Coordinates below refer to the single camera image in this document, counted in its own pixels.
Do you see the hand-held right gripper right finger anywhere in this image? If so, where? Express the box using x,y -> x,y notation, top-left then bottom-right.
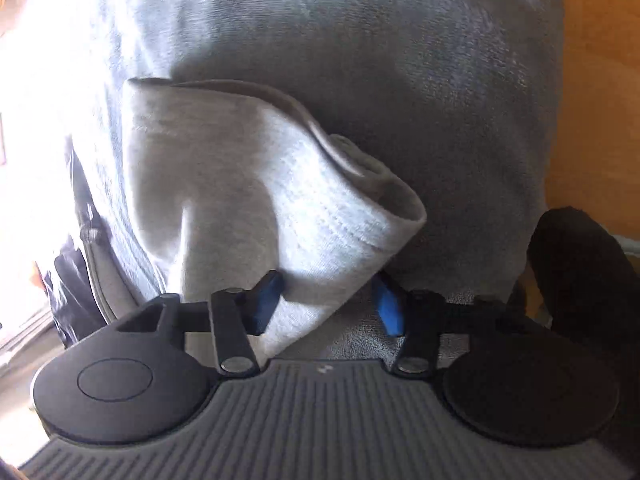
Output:
372,271 -> 528,378

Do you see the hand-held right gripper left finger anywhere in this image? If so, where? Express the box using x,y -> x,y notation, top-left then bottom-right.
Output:
117,270 -> 286,377

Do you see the grey hoodie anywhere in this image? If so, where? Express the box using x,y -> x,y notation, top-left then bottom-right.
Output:
122,77 -> 428,361

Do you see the dark navy cloth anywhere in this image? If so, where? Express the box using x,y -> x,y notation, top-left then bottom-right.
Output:
42,137 -> 126,351

